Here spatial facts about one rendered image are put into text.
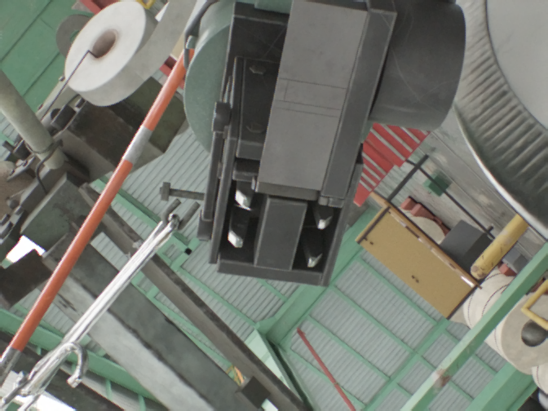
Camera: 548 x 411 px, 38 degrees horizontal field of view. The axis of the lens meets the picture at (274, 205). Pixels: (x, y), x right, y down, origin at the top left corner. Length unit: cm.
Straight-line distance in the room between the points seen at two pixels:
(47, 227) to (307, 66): 88
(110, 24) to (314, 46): 84
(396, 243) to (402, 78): 996
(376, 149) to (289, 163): 520
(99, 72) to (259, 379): 53
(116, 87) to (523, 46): 69
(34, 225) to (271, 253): 80
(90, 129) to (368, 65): 91
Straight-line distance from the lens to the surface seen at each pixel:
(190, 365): 129
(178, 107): 145
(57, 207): 124
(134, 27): 118
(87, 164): 133
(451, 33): 45
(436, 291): 1087
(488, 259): 436
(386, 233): 1029
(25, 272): 122
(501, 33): 64
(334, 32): 41
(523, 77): 57
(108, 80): 115
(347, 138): 44
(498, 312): 402
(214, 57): 58
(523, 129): 52
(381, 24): 41
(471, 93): 60
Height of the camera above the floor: 143
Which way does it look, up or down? 2 degrees up
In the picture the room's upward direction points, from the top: 140 degrees counter-clockwise
